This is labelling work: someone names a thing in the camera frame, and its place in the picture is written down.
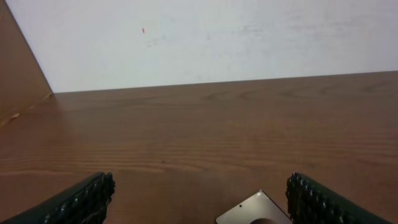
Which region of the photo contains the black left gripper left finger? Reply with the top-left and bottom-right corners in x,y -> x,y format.
1,172 -> 115,224

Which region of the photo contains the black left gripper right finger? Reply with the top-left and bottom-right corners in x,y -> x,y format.
285,172 -> 390,224

